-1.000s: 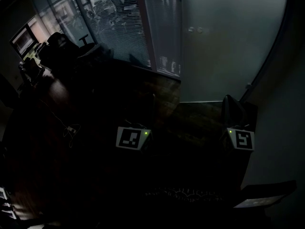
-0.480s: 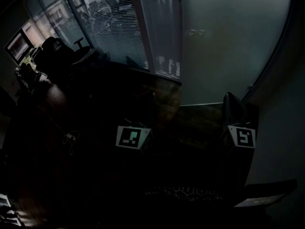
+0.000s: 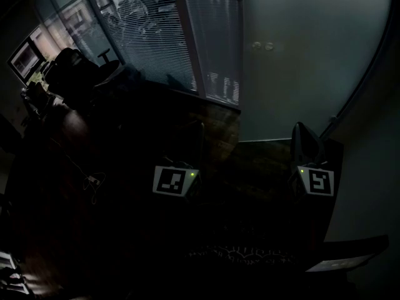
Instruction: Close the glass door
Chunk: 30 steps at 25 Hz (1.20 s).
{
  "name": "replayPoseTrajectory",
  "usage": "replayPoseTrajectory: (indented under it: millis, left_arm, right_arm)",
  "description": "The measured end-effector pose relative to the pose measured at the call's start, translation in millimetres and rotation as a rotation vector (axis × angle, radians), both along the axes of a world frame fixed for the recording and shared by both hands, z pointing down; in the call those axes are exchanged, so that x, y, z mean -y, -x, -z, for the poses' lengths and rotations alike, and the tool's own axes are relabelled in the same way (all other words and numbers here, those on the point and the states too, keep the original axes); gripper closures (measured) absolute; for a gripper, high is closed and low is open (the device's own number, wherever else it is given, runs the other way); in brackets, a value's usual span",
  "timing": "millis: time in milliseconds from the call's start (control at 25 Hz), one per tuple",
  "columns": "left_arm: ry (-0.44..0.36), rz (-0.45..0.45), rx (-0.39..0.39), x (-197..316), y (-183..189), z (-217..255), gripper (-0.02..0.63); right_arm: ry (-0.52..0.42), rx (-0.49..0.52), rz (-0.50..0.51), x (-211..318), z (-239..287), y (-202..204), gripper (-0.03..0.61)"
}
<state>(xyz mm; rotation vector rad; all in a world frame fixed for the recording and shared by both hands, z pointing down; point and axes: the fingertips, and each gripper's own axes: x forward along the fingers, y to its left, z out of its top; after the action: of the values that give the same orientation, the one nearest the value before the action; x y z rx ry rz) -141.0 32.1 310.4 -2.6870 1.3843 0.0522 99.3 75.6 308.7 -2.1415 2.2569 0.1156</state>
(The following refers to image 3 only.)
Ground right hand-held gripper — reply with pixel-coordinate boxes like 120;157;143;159
287;121;335;204

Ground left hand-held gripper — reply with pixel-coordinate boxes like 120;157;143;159
152;120;206;201

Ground narrow glass panel with blinds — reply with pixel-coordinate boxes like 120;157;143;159
180;0;244;106

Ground wide glass panel with blinds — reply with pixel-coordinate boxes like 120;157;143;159
84;0;199;93

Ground flat grey tablet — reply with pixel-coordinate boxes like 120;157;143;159
305;252;376;273

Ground black office chair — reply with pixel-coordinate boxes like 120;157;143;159
44;46;122;109

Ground clear glass window pane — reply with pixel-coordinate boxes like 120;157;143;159
34;0;121;67

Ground computer monitor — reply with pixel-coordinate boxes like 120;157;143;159
6;35;47;86

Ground white metal rack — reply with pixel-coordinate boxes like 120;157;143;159
0;251;32;296

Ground white cable with plug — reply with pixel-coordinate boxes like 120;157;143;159
49;136;107;206

